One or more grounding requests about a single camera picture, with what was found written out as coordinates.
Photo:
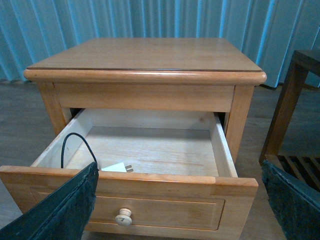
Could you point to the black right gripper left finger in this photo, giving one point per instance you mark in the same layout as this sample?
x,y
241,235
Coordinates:
x,y
62,215

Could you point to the light wooden nightstand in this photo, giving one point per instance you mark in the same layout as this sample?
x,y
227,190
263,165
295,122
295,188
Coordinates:
x,y
179,74

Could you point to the white charger adapter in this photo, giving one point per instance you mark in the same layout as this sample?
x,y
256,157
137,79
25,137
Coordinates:
x,y
119,167

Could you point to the wooden drawer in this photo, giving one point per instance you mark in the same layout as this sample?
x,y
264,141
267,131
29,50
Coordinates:
x,y
184,183

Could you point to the dark wooden slatted rack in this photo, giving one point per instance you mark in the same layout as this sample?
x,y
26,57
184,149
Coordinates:
x,y
302,62

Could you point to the pale green pleated curtain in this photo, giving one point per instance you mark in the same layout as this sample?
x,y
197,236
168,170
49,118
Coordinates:
x,y
267,31

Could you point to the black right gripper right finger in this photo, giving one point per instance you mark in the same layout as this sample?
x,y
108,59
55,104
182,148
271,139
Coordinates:
x,y
296,205

